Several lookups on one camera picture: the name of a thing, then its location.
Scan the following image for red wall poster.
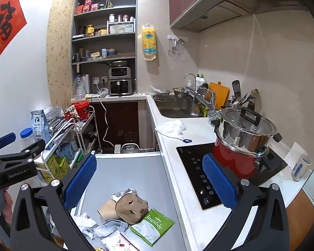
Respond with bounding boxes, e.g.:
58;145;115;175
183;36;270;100
0;0;27;59

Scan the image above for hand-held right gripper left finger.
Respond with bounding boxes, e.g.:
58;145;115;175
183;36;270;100
10;154;105;251

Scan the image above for large clear water bottle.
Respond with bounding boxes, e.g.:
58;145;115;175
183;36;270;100
73;74;86;100

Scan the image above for dark base cabinet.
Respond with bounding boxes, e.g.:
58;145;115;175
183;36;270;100
90;101;141;154

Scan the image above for white paper card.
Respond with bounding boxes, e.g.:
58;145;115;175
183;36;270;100
284;142;308;170

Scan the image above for wall hook rack with spoons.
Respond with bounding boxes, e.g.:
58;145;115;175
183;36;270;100
167;35;185;57

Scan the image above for green box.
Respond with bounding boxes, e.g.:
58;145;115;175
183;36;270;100
43;155;61;180
55;157;71;176

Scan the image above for steel bowl with greens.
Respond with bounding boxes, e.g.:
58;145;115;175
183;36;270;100
173;87;188;98

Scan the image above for blue packets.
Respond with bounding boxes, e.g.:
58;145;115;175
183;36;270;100
59;141;78;160

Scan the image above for clear crumpled plastic wrapper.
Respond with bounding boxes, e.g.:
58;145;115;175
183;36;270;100
90;223;113;240

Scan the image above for green snack packet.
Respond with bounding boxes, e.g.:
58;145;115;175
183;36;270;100
129;208;175;246

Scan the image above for red pot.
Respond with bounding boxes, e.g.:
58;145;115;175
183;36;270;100
212;137;270;180

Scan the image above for steel sink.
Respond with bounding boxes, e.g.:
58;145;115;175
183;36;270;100
151;94;204;119

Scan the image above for red snack bag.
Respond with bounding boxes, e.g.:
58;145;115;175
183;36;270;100
64;101;90;121

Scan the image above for steel range hood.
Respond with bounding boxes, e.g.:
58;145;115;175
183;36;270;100
170;0;314;32

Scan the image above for chrome kitchen faucet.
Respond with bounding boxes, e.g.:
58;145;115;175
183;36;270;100
183;83;216;111

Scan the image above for white and blue coffee bag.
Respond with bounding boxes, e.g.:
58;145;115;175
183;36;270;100
31;109;53;143

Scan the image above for white wire rack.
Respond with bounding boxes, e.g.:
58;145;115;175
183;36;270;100
107;20;135;34

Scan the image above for silver air fryer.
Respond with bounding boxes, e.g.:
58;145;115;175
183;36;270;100
108;67;134;96

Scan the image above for white trolley cart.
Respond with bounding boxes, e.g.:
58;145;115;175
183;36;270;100
34;106;100;187

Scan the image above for white cable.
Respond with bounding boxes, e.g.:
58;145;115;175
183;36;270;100
95;82;116;150

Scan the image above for black induction cooktop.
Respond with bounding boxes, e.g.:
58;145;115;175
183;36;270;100
176;142;288;210

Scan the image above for yellow hanging packet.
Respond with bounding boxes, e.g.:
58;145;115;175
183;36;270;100
142;24;157;61

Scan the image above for plastic jar with blue lid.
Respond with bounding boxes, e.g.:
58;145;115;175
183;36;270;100
19;128;40;152

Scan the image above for white mug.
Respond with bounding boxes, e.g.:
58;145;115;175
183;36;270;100
291;155;312;182

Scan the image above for steel pot with glass lid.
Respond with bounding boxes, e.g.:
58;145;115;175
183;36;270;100
215;107;283;158

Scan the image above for grey shelf unit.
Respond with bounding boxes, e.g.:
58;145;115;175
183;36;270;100
71;0;139;102

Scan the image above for blue patterned bowl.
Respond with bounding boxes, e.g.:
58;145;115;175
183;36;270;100
208;110;223;122

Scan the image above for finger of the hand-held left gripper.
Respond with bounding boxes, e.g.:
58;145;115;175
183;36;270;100
0;132;17;160
0;140;46;168

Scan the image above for brown foil-lined paper bag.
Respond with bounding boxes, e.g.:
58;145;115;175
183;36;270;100
111;187;149;225

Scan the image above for thin curved faucet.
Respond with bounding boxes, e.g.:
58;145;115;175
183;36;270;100
184;73;197;88

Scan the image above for crumpled white plastic wrappers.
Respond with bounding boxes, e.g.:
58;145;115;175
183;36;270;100
99;231;142;251

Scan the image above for white cloth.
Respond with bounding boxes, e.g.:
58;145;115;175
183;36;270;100
155;120;187;139

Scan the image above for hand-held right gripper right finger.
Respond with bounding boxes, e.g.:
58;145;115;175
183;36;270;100
202;153;290;251

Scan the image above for tan paper tube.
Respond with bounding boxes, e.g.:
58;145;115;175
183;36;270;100
98;199;120;221

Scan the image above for white rice cooker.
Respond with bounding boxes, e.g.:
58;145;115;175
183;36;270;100
120;142;142;154

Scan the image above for orange cutting board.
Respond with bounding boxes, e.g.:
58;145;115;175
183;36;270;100
209;82;230;110

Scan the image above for black spatula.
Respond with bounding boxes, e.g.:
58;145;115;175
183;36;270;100
232;81;242;103

